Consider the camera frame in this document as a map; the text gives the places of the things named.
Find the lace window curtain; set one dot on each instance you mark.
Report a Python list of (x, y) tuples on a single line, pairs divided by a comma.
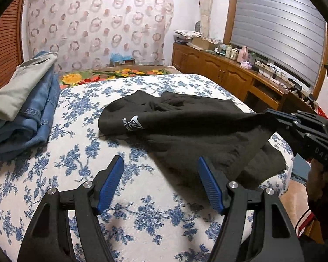
[(206, 8)]

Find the small desk fan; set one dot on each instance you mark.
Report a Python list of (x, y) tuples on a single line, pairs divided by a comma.
[(198, 27)]

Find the stack of folded cloths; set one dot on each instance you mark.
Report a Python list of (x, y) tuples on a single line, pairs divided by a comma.
[(185, 35)]

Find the group of toiletry bottles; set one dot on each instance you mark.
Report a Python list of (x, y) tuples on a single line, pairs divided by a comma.
[(228, 52)]

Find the wooden slatted wardrobe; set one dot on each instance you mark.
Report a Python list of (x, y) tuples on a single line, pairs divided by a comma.
[(5, 49)]

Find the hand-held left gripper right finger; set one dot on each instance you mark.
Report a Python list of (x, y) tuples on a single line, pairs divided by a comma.
[(210, 185)]

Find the circle patterned curtain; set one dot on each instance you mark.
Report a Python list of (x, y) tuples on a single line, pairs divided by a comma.
[(98, 24)]

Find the blue floral bed sheet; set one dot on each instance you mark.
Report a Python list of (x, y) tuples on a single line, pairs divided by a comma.
[(142, 221)]

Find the person's right hand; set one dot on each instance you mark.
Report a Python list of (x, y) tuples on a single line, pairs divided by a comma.
[(324, 185)]

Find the folded grey pants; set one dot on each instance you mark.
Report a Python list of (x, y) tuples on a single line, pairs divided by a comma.
[(13, 92)]

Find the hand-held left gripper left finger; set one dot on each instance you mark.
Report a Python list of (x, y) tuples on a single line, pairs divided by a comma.
[(110, 185)]

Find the wooden sideboard cabinet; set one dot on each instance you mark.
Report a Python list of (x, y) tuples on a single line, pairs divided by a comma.
[(224, 71)]

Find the blue plastic packet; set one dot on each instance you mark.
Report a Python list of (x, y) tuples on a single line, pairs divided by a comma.
[(121, 58)]

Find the folded blue jeans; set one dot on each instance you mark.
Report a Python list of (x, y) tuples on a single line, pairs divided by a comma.
[(35, 122)]

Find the white power strip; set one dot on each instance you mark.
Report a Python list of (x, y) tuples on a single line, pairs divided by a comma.
[(267, 72)]

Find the cardboard box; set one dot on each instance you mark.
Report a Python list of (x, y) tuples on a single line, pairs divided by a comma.
[(203, 43)]

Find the grey window blind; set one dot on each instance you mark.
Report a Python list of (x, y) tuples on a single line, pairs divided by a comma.
[(278, 24)]

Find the colourful flower blanket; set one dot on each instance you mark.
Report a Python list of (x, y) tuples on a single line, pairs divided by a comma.
[(98, 77)]

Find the black t-shirt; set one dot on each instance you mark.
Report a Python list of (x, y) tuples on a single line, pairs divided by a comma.
[(194, 125)]

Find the pink bottle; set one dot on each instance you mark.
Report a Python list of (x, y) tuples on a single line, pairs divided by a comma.
[(243, 54)]

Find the small pink box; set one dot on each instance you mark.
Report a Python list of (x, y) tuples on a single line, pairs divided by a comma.
[(246, 65)]

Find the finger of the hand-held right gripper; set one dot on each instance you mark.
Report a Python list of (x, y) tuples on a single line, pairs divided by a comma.
[(289, 117), (306, 135)]

